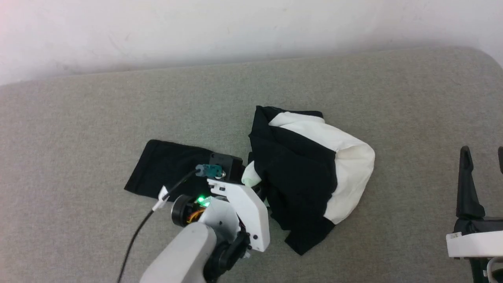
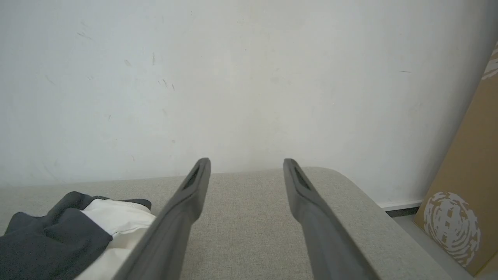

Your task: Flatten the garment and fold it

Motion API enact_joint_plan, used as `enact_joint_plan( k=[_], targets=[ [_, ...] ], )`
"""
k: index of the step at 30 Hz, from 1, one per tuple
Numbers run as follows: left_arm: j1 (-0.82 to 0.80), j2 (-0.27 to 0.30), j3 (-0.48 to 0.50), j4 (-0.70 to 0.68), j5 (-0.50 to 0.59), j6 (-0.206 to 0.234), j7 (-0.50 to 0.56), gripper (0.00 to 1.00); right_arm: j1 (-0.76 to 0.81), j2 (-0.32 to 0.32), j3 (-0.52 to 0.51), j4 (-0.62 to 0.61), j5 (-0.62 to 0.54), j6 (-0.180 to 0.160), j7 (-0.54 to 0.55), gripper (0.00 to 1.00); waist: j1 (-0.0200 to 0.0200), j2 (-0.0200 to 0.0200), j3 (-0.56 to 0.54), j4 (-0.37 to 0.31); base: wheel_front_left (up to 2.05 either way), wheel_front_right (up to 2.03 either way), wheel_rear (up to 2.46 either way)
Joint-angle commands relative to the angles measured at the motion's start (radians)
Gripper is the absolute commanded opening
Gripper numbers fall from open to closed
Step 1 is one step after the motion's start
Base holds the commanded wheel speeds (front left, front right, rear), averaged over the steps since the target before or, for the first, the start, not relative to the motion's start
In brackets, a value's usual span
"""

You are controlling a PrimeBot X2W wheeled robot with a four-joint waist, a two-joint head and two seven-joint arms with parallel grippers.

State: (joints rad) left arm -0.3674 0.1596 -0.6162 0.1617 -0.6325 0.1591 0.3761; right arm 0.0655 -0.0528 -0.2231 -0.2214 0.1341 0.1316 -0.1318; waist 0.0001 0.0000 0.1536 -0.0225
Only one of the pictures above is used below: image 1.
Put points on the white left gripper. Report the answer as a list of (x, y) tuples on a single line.
[(251, 212)]

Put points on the black and white garment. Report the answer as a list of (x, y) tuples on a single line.
[(298, 169)]

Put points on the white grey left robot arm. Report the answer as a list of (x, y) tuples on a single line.
[(184, 251)]

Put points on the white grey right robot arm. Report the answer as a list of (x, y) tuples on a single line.
[(481, 271)]

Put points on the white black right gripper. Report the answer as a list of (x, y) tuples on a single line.
[(477, 241)]

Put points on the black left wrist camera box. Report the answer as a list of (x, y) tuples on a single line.
[(227, 163)]

